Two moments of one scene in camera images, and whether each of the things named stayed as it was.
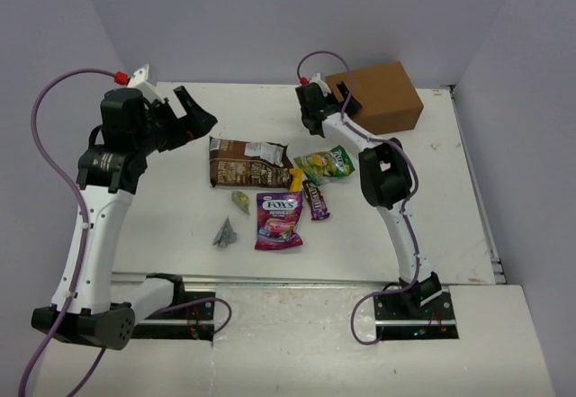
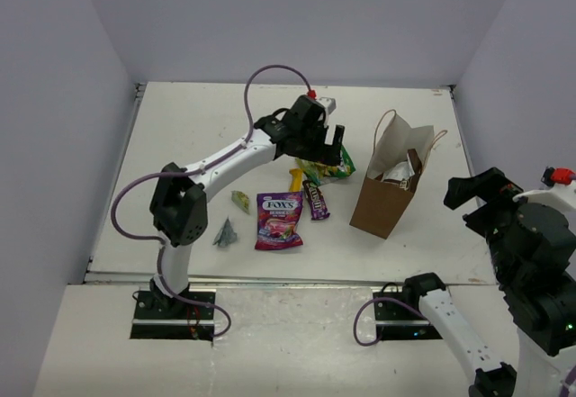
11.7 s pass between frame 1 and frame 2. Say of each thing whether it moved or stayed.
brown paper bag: moved
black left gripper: moved
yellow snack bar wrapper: stayed
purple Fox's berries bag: stayed
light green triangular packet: stayed
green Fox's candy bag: stayed
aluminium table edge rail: stayed
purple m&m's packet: stayed
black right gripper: moved
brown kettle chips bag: moved
